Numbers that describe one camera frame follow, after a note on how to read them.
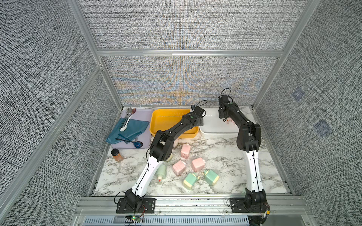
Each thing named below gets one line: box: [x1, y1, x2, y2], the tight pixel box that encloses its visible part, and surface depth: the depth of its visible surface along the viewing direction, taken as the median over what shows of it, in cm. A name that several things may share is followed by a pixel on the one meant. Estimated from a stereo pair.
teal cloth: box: [105, 117, 150, 144], surface depth 105 cm
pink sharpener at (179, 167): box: [172, 159, 186, 176], surface depth 82 cm
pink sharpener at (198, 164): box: [191, 157, 205, 172], surface depth 84 cm
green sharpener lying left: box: [156, 163, 168, 184], surface depth 79 cm
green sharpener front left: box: [182, 172, 198, 190], surface depth 77 cm
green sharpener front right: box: [204, 169, 220, 186], surface depth 78 cm
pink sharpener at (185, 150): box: [180, 143, 191, 159], surface depth 89 cm
